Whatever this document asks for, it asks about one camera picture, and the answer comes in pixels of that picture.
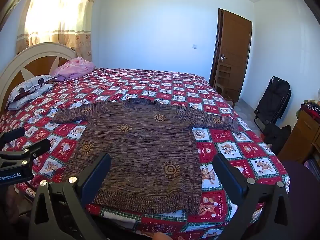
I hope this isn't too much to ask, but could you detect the white and wooden headboard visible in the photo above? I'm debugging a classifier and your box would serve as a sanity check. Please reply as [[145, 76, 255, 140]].
[[0, 42, 78, 113]]

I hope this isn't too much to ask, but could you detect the brown wooden door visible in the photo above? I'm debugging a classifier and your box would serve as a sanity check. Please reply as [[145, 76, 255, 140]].
[[209, 8, 252, 100]]

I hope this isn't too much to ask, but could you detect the red checkered printed blanket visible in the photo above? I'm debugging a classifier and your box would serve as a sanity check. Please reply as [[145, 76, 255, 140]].
[[0, 67, 290, 240]]

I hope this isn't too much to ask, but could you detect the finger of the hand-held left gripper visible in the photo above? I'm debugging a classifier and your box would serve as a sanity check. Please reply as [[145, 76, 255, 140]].
[[0, 139, 51, 170], [0, 127, 26, 144]]

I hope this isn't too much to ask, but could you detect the black bag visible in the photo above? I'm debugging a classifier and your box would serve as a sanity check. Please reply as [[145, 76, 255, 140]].
[[264, 123, 292, 155]]

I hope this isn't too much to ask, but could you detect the beige patterned curtain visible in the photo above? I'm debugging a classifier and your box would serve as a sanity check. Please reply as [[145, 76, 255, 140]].
[[15, 0, 97, 62]]

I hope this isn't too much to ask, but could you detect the wooden chair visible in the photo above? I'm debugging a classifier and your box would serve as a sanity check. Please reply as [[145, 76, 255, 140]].
[[214, 61, 238, 108]]

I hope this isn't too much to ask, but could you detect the pink pillow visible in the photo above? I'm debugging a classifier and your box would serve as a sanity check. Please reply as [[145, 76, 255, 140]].
[[51, 57, 96, 82]]

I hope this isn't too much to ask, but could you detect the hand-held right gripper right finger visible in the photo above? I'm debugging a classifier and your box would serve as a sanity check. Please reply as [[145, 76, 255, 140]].
[[212, 153, 294, 240]]

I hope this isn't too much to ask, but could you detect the dark purple cloth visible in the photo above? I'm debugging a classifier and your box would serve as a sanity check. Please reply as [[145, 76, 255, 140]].
[[282, 160, 320, 240]]

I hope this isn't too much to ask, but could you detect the dark cartoon print pillow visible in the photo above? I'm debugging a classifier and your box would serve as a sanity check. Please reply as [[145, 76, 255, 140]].
[[6, 74, 58, 103]]

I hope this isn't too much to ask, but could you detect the pile of clothes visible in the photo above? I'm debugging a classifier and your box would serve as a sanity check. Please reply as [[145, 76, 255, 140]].
[[296, 99, 320, 120]]

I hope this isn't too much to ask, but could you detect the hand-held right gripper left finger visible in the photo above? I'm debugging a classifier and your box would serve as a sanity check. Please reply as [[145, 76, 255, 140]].
[[29, 152, 112, 240]]

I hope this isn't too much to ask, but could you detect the black folding chair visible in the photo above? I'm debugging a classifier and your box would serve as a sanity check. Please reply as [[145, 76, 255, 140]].
[[254, 76, 292, 133]]

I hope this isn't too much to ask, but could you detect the grey printed pillow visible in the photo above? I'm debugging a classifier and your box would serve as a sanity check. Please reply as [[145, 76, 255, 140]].
[[7, 84, 53, 110]]

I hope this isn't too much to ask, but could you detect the brown knit sweater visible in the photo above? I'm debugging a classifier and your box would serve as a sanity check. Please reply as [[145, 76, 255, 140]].
[[50, 97, 240, 215]]

